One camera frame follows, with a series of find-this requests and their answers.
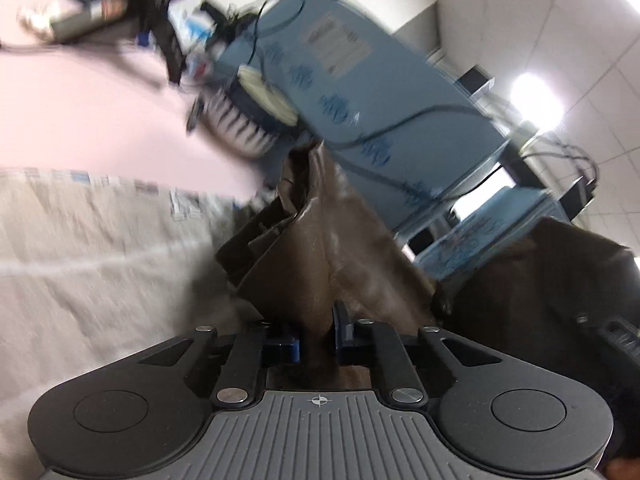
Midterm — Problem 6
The brown leather jacket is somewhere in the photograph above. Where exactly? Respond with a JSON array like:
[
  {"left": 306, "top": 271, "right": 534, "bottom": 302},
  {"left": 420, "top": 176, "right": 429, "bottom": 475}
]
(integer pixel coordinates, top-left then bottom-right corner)
[{"left": 216, "top": 144, "right": 639, "bottom": 404}]

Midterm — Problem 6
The patterned bed sheet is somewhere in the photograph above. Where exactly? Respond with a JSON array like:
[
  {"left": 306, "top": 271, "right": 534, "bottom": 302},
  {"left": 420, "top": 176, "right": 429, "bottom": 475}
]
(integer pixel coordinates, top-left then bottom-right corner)
[{"left": 1, "top": 169, "right": 267, "bottom": 479}]

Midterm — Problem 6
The blue-grey printed box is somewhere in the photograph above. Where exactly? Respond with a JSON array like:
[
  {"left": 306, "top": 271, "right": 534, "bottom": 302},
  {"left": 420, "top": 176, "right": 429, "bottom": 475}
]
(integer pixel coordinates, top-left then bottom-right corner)
[{"left": 221, "top": 0, "right": 506, "bottom": 232}]

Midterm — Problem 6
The cream knit sweater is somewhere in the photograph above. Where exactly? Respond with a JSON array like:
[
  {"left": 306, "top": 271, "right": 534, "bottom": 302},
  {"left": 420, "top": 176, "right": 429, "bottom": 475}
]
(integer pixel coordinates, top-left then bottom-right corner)
[{"left": 203, "top": 65, "right": 300, "bottom": 159}]

